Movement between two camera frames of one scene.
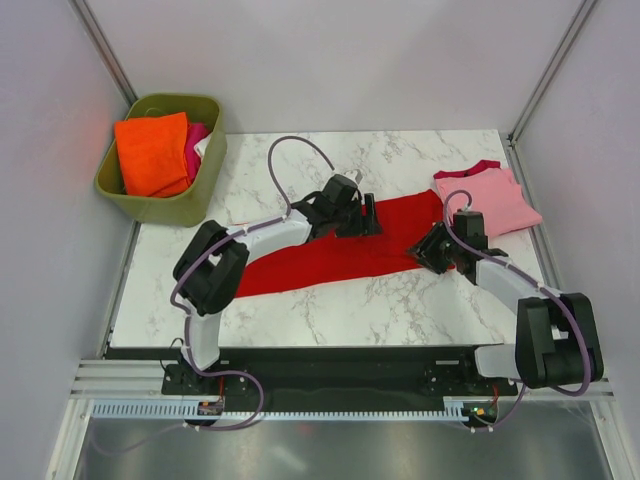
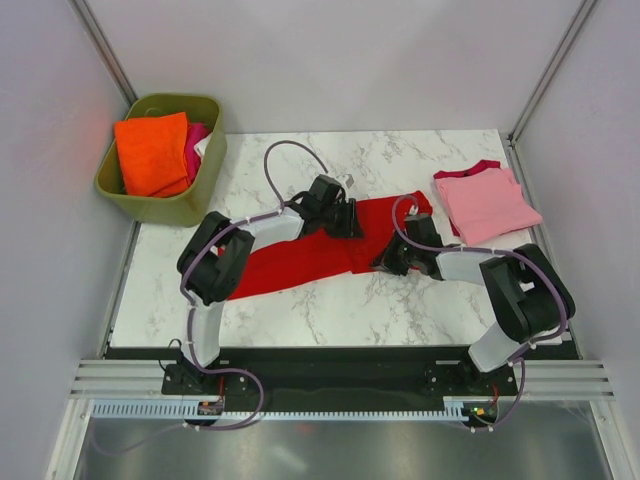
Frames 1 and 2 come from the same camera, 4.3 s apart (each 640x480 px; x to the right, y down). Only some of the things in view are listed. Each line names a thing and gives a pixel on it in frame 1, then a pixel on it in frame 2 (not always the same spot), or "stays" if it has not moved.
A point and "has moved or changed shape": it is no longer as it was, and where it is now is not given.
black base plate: (336, 373) stays
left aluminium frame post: (87, 19) stays
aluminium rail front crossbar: (144, 379) stays
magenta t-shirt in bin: (195, 133) stays
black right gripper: (426, 246) to (388, 262)
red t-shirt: (406, 224) has moved or changed shape
